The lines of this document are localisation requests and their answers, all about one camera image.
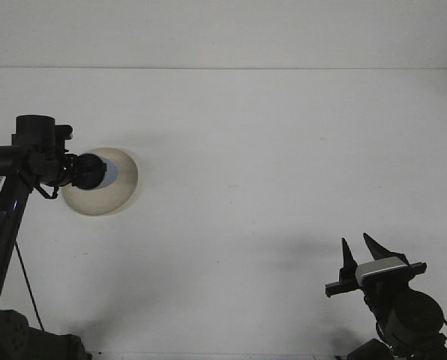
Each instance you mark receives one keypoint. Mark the pale blue cup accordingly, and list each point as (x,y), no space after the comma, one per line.
(111,171)

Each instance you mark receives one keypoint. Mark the pale round plate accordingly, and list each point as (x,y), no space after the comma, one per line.
(107,200)

